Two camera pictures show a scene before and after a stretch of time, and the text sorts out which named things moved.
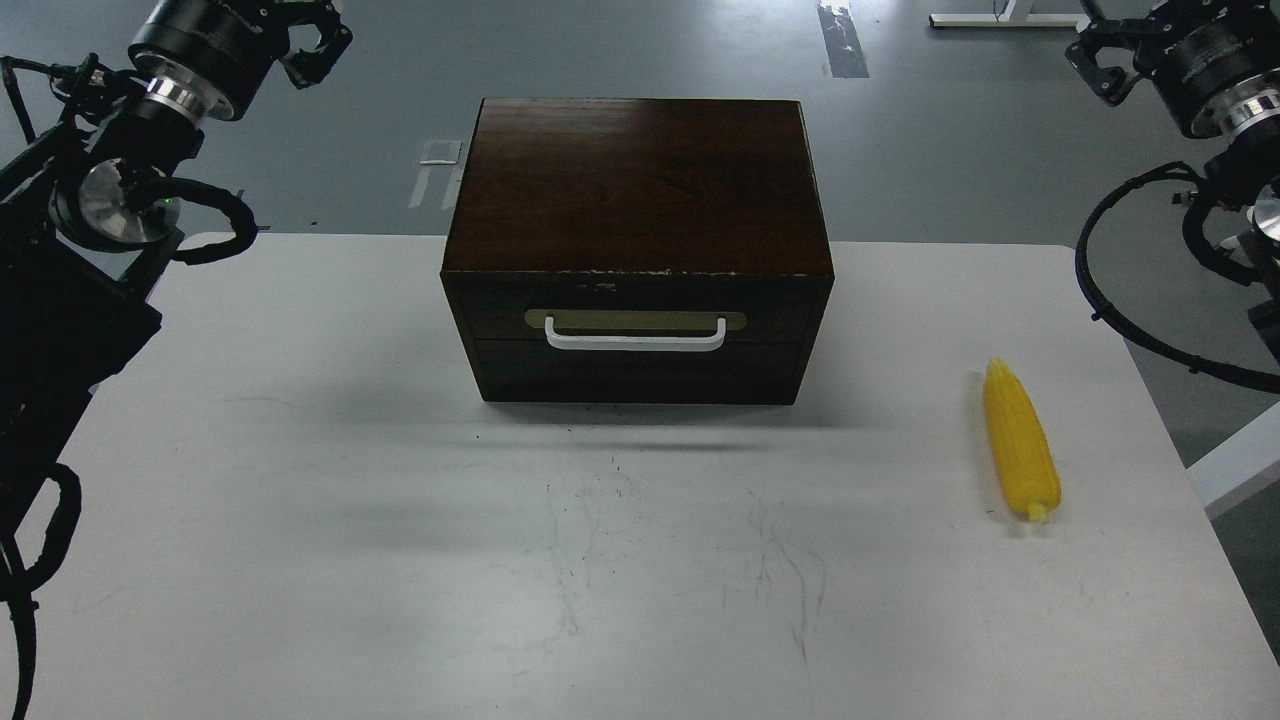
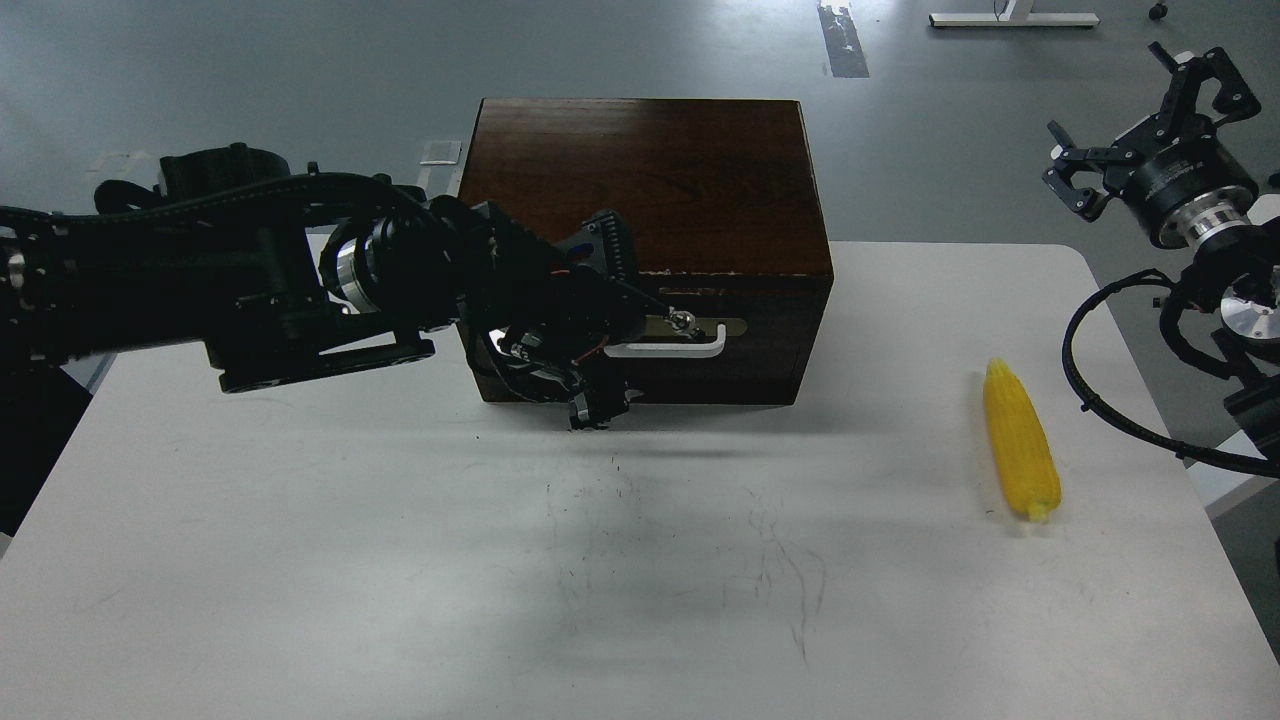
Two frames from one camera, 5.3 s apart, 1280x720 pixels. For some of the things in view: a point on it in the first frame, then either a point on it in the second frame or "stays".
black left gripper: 208,58 to 547,319
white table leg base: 1017,13 stays
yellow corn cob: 1022,441 stays
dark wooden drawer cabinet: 640,251 stays
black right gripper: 1193,51 to 1185,195
